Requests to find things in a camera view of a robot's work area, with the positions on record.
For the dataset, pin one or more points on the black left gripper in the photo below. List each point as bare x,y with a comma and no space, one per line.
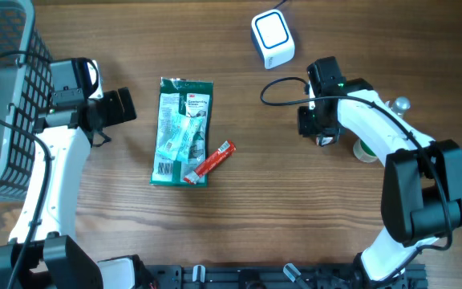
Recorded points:
115,113

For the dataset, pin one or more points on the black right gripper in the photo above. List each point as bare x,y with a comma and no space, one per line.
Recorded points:
306,128

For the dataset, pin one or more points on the green white round can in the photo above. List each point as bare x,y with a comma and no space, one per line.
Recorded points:
363,152

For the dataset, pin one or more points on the light green wipes packet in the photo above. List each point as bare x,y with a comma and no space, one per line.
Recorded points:
180,137

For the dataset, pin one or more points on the green white 3M package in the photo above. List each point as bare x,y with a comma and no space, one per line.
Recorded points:
190,98

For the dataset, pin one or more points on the yellow dish soap bottle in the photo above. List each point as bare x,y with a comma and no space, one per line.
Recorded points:
399,106

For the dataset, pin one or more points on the red snack stick packet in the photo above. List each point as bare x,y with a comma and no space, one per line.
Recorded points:
210,163

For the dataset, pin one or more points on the red juice carton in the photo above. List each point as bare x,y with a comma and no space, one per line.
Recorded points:
324,140

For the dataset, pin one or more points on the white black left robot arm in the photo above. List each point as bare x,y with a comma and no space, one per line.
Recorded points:
42,251

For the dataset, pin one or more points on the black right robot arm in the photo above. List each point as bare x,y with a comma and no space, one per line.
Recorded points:
422,183

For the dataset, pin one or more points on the white barcode scanner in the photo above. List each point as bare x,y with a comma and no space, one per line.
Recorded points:
272,38

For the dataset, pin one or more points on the grey plastic shopping basket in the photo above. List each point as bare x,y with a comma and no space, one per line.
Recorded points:
25,86

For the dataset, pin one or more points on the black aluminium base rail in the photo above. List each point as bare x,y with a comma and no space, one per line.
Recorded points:
320,276

